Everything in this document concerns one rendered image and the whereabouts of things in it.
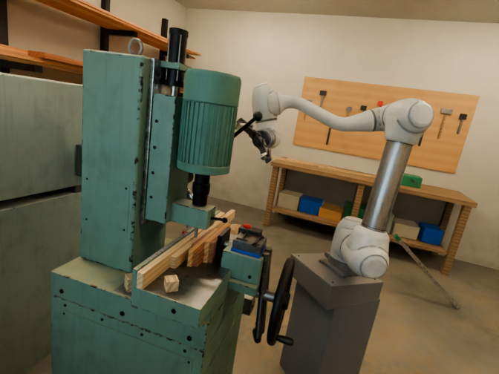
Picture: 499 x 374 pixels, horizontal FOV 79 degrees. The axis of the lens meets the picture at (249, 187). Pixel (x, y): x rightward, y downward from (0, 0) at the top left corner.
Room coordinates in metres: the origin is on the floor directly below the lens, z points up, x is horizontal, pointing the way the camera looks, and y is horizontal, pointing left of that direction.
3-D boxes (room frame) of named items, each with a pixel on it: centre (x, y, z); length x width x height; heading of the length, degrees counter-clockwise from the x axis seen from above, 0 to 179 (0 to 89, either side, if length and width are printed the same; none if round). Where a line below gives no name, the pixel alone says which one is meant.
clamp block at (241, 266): (0.96, -0.03, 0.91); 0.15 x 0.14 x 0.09; 165
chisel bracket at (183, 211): (1.00, 0.18, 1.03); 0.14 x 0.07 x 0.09; 75
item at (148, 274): (1.01, 0.18, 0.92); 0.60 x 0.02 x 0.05; 165
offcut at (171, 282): (0.75, 0.17, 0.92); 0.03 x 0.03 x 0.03; 27
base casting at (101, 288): (1.03, 0.28, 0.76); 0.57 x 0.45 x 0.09; 75
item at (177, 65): (1.03, 0.30, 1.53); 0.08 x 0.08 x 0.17; 75
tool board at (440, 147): (3.94, -1.45, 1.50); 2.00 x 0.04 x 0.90; 72
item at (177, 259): (1.12, 0.13, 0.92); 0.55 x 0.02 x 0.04; 165
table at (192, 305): (0.98, 0.06, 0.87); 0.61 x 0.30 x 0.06; 165
